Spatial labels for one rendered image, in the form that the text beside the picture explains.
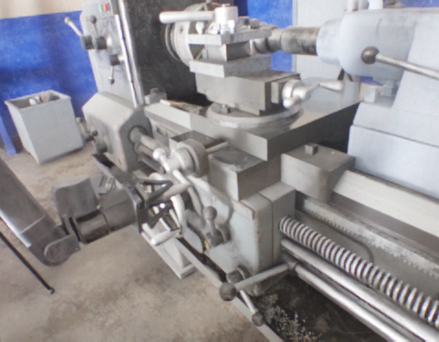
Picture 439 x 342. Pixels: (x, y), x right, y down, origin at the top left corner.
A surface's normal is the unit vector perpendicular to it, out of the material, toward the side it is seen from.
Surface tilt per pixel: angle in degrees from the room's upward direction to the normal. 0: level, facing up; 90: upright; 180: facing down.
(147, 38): 90
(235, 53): 90
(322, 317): 0
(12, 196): 79
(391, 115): 62
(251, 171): 90
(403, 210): 36
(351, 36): 86
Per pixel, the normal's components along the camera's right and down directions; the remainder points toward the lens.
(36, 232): 0.59, 0.16
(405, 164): -0.80, 0.34
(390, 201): -0.54, -0.51
